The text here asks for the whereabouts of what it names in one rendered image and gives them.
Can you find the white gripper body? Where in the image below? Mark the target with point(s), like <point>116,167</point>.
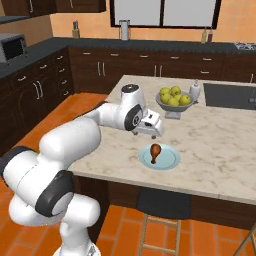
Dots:
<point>150,128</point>

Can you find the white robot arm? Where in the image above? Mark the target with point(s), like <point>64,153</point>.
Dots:
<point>70,140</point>

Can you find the brown chicken drumstick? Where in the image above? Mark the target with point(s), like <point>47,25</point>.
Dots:
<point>155,151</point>

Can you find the grey fruit bowl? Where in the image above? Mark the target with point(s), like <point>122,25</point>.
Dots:
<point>173,110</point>

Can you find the light blue plate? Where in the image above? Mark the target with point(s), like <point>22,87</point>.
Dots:
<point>168,160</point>

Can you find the green apple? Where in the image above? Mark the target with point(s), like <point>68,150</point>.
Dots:
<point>173,102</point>
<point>185,99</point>
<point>175,90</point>
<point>165,98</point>
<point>165,91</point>

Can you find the white soap dispenser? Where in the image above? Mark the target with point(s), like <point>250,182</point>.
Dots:
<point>195,90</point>

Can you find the black seat wooden stool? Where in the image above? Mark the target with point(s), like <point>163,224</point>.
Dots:
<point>163,203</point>

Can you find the dark wooden base cupboards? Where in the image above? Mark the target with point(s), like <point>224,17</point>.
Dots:
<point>30,93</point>
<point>186,68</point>

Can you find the dark grey sink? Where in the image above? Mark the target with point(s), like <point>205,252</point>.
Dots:
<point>226,96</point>

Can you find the silver canister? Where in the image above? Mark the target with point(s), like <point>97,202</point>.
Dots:
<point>124,30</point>

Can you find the pale bottle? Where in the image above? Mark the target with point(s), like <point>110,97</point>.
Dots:
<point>204,36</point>

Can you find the dark bottle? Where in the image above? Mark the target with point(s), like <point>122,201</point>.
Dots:
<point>210,36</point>

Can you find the black framed window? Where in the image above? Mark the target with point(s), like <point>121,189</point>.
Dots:
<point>166,13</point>

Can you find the wooden knife block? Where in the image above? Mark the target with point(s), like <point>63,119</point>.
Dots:
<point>76,30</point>

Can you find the hob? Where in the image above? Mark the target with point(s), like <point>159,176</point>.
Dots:
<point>246,46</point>

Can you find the grey microwave oven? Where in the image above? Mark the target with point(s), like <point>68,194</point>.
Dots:
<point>11,48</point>

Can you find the dark wooden wall cupboards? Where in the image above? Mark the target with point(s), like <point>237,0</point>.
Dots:
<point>60,6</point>

